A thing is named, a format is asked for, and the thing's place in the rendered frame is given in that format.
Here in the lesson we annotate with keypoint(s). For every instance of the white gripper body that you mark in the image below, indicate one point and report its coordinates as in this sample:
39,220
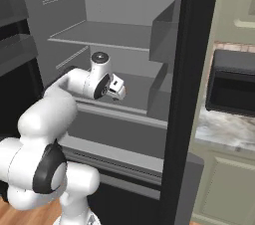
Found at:
119,94

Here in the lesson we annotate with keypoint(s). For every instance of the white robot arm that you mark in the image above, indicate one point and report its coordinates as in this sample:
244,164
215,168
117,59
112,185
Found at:
40,116

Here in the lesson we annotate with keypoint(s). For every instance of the grey fridge shelf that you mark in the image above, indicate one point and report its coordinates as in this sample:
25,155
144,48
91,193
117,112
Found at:
139,89
106,35

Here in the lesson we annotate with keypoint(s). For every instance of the grey fridge drawer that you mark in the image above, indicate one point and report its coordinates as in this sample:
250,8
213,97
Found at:
126,136

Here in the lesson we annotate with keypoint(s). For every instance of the black fridge door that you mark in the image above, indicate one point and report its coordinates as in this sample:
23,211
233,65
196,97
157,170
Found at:
196,36
13,103

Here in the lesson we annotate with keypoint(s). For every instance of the grey door bin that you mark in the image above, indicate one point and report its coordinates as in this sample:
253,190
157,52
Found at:
161,99
166,36

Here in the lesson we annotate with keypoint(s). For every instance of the dark door bin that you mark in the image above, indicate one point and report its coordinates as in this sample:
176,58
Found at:
16,53
11,8

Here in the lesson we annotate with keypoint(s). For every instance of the black microwave oven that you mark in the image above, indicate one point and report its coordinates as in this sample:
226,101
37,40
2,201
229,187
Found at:
232,83

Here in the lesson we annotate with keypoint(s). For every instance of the pale green base cupboard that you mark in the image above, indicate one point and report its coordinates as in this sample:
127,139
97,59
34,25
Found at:
229,185

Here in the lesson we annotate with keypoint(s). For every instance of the pale green wall cupboard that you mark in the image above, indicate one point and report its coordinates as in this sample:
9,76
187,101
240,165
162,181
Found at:
237,3

